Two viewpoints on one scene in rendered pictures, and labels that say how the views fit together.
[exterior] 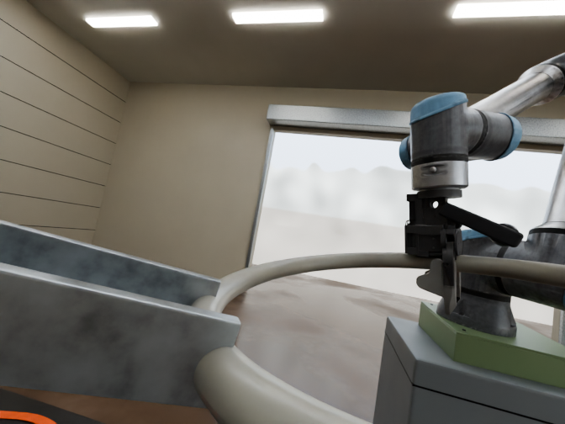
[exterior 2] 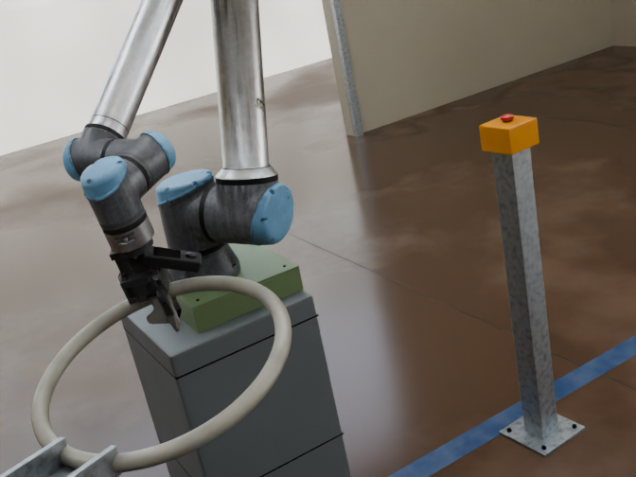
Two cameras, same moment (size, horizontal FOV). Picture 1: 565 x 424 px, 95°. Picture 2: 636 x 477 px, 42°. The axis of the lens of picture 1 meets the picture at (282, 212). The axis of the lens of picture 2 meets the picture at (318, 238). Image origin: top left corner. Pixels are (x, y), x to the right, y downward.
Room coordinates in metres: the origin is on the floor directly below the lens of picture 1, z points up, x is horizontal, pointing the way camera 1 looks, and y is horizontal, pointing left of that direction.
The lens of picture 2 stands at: (-0.94, 0.46, 1.73)
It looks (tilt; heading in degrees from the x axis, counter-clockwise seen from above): 21 degrees down; 319
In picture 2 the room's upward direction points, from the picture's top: 12 degrees counter-clockwise
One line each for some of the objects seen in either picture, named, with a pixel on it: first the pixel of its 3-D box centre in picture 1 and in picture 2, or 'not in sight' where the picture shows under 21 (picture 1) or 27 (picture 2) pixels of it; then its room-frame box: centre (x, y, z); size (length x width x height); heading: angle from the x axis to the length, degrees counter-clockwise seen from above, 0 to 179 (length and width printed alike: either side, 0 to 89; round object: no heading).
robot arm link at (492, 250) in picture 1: (485, 260); (192, 208); (0.76, -0.62, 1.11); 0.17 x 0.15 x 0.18; 19
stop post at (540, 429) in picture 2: not in sight; (525, 287); (0.43, -1.51, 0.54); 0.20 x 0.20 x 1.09; 80
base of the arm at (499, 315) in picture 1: (475, 304); (201, 257); (0.78, -0.61, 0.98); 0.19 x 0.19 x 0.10
